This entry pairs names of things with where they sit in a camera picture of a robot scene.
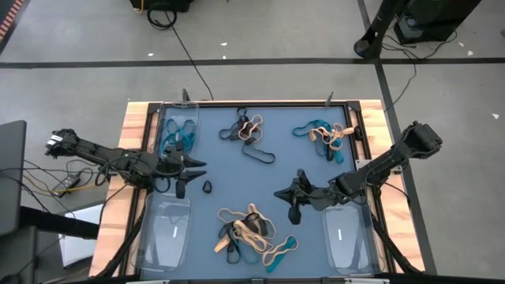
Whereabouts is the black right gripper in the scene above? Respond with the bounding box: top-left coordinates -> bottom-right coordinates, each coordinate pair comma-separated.
273,168 -> 337,226

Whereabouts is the black power adapter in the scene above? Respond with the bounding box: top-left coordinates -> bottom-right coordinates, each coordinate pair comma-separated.
50,175 -> 83,194

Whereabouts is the black equipment case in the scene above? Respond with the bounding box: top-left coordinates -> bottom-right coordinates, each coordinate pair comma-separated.
129,0 -> 195,13

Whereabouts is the black stand pole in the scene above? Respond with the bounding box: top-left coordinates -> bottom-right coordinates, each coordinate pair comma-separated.
353,0 -> 402,60

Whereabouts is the clear plastic basket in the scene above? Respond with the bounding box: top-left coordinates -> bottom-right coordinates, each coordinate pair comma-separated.
159,101 -> 200,158
135,192 -> 193,273
321,195 -> 376,276

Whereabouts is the orange striped hazard strip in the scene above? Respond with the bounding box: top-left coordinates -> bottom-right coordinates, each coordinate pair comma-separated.
0,0 -> 25,40

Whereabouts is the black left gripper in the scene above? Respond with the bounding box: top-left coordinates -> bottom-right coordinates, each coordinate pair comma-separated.
159,140 -> 208,200

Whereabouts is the grey monitor panel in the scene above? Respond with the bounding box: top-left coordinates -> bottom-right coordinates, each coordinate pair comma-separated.
0,120 -> 28,237

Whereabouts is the blue table mat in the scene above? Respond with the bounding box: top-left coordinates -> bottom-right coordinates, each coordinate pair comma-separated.
138,105 -> 382,282

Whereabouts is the black equipment box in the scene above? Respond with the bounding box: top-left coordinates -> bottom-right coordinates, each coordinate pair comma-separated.
393,0 -> 483,45

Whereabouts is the black floor cable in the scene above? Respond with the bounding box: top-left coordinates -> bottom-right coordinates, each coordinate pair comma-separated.
146,6 -> 215,101

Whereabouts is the black cable sleeve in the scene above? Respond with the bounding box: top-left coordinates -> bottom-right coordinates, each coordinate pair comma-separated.
94,189 -> 149,279
370,215 -> 421,275

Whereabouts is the thin black cable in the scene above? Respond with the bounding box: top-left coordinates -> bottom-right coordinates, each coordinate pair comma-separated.
380,29 -> 458,112

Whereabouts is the yellow cable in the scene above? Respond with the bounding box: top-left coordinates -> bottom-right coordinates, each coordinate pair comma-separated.
22,173 -> 110,197

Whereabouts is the black support beam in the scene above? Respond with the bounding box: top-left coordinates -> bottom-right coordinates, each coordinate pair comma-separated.
18,205 -> 100,240

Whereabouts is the white sheet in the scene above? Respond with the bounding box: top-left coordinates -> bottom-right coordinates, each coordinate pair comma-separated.
58,203 -> 107,268

